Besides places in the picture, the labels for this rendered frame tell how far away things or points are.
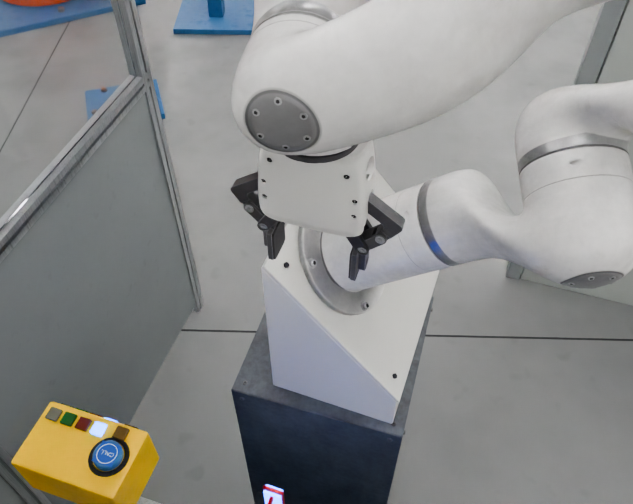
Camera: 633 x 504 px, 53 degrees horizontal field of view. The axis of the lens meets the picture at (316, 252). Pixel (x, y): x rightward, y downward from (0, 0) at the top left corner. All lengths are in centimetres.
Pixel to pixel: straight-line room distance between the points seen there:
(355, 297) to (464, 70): 63
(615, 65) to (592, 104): 124
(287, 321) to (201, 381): 131
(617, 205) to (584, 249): 6
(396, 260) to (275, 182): 34
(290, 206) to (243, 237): 203
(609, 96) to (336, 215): 31
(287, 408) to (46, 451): 38
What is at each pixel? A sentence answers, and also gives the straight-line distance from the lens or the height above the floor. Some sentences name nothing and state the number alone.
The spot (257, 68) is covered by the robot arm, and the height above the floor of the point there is 170.
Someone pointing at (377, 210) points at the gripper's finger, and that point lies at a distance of 56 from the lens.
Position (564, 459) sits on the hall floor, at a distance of 221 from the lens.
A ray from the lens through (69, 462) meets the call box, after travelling 97.
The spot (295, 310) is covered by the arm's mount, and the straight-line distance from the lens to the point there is 91.
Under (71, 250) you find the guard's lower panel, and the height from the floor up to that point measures 80.
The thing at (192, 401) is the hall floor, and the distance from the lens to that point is 220.
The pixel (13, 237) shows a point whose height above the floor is 98.
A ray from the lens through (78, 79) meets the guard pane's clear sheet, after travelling 150.
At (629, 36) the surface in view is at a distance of 193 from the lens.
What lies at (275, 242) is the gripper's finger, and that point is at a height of 144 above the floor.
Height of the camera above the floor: 191
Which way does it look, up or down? 49 degrees down
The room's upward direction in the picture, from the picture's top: straight up
